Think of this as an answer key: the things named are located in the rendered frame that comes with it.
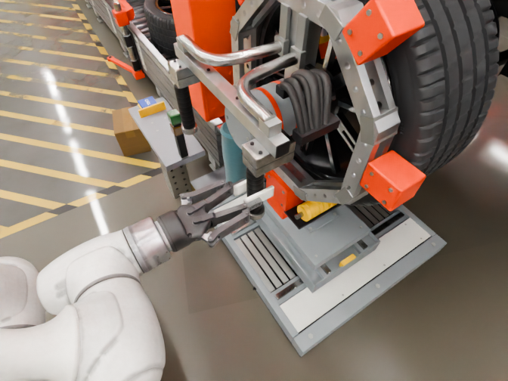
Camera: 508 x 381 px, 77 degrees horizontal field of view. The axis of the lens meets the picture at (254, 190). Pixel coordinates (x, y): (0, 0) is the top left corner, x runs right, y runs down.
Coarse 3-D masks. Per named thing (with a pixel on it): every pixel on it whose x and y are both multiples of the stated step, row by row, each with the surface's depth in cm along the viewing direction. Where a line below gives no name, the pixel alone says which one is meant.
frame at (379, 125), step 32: (256, 0) 73; (288, 0) 64; (320, 0) 57; (352, 0) 57; (352, 64) 57; (352, 96) 60; (384, 96) 59; (384, 128) 59; (352, 160) 68; (320, 192) 85; (352, 192) 73
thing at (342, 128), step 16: (272, 16) 84; (272, 32) 91; (320, 64) 80; (336, 64) 79; (384, 64) 61; (272, 80) 103; (336, 80) 77; (336, 96) 79; (336, 112) 82; (352, 128) 82; (304, 144) 102; (320, 144) 107; (336, 144) 107; (352, 144) 83; (304, 160) 102; (320, 160) 102; (336, 160) 93; (320, 176) 98; (336, 176) 92
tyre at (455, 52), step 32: (416, 0) 55; (448, 0) 57; (480, 0) 60; (256, 32) 93; (448, 32) 57; (480, 32) 60; (256, 64) 101; (416, 64) 56; (448, 64) 57; (480, 64) 61; (416, 96) 58; (448, 96) 59; (480, 96) 64; (416, 128) 61; (448, 128) 63; (416, 160) 65; (448, 160) 77
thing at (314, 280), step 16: (272, 224) 143; (272, 240) 142; (288, 240) 137; (368, 240) 137; (288, 256) 133; (336, 256) 133; (352, 256) 129; (304, 272) 126; (320, 272) 126; (336, 272) 128
